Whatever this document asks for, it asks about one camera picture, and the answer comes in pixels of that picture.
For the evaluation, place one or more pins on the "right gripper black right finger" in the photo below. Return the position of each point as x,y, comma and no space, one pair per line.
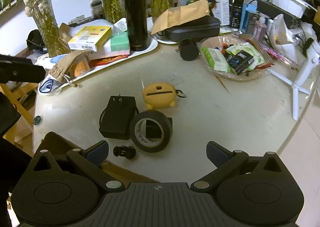
226,162

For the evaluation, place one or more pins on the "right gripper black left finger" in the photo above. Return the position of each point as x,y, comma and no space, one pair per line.
88,162

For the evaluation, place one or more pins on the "small black clip connector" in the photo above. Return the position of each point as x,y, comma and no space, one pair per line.
128,152

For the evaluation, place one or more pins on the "black power adapter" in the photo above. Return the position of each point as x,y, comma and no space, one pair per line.
115,120

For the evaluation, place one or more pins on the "black tape roll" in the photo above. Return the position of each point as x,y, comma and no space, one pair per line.
151,131

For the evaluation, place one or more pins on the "white oval tray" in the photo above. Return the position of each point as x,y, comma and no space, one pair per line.
100,64

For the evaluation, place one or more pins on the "blue white face mask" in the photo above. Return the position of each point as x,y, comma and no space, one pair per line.
49,86

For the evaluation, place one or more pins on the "glass vase with bamboo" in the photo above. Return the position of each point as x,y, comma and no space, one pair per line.
42,13

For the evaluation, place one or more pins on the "yellow white paper box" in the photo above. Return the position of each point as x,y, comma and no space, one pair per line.
90,37

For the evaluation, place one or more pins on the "black small packet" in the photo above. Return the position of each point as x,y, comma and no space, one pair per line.
240,62

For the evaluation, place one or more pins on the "clear snack bowl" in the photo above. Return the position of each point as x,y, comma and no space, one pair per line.
230,46

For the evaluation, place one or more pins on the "green wet wipes pack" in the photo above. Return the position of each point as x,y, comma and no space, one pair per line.
216,59

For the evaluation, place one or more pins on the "green tissue pack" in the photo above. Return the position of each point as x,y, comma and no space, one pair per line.
119,44

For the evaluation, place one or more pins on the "black cylindrical plug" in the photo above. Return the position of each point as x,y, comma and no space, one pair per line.
188,50

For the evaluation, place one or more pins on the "white mini tripod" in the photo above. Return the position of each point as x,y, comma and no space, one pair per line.
311,49

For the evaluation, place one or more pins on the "black hard case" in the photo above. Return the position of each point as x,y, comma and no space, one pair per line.
207,26

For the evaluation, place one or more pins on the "black thermos bottle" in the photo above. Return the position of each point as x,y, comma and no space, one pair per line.
135,11

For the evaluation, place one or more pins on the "brown paper envelope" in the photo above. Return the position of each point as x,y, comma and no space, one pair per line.
180,15

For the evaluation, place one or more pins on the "white rectangular tub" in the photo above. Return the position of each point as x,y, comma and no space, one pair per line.
294,7

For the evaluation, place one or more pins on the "beige drawstring pouch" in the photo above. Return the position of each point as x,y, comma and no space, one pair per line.
62,67

